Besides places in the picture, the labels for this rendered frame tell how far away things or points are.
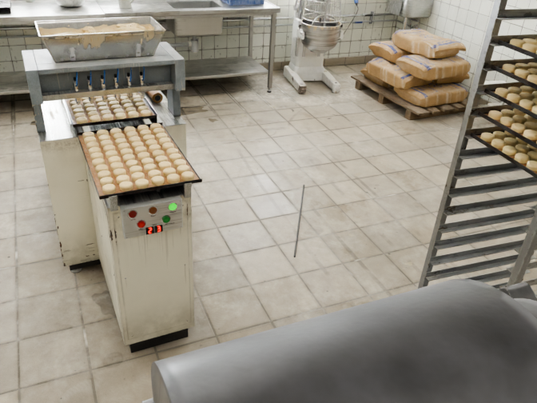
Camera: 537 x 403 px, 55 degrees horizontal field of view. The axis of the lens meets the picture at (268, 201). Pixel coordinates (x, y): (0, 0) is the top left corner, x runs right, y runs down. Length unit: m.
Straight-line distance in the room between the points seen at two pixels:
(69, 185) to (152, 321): 0.82
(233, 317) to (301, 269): 0.56
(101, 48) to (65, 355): 1.44
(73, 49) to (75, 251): 1.08
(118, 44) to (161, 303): 1.22
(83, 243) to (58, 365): 0.68
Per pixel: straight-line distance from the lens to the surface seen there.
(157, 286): 2.37
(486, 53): 2.10
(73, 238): 2.97
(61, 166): 2.75
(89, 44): 2.60
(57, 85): 2.68
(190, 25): 5.37
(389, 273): 3.19
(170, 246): 2.25
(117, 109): 2.77
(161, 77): 2.75
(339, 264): 3.18
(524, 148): 2.15
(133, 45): 2.64
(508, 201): 2.58
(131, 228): 2.12
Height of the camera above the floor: 1.93
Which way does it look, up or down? 32 degrees down
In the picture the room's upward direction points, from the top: 4 degrees clockwise
